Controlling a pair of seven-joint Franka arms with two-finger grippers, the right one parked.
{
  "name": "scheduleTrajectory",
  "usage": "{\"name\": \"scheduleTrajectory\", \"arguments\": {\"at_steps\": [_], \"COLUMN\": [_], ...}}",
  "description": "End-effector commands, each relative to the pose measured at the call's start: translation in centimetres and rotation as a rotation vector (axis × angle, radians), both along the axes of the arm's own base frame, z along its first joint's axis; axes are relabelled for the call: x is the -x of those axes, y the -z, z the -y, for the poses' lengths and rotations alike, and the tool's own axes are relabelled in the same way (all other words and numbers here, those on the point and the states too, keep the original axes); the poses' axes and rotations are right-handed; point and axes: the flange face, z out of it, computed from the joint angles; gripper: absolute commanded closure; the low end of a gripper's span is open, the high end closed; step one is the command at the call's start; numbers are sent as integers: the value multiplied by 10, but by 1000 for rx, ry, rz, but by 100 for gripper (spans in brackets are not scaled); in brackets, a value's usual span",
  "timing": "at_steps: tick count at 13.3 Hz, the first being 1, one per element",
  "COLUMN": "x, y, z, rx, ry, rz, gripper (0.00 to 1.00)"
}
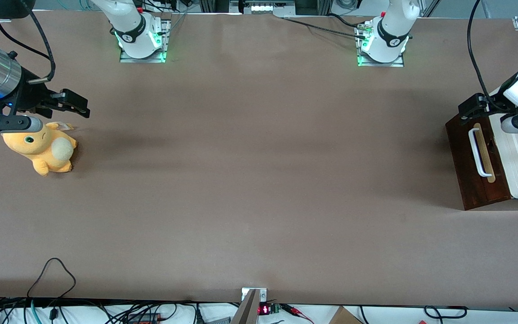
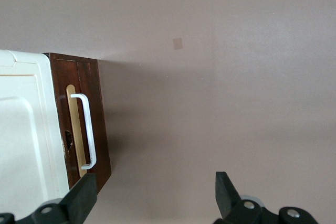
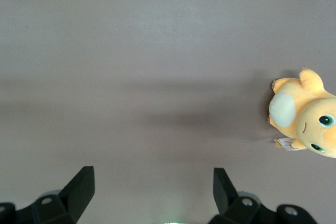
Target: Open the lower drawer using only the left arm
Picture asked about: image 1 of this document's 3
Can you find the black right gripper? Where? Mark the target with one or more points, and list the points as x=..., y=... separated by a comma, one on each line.
x=28, y=95

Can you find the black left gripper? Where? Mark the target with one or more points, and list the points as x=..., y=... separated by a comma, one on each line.
x=489, y=104

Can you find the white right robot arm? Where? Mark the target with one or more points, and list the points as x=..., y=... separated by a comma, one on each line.
x=135, y=27

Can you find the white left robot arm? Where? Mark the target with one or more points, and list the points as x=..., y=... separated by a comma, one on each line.
x=391, y=31

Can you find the plush toy paper tag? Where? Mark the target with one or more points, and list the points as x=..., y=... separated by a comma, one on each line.
x=64, y=126

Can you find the yellow plush toy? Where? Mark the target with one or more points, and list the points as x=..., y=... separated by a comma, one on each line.
x=43, y=148

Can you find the white power strip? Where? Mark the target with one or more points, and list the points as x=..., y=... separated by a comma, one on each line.
x=263, y=7

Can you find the brown cardboard box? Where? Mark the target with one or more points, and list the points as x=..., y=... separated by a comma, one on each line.
x=342, y=317

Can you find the red LED display module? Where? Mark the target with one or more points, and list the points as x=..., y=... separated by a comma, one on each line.
x=264, y=309

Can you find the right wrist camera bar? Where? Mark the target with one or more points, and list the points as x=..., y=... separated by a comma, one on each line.
x=2, y=123

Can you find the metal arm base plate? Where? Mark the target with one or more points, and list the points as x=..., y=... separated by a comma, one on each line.
x=124, y=57
x=398, y=63

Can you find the small metal bracket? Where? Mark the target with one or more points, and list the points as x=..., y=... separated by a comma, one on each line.
x=263, y=294

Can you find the grey camera mount bar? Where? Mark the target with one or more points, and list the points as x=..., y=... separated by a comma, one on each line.
x=246, y=312

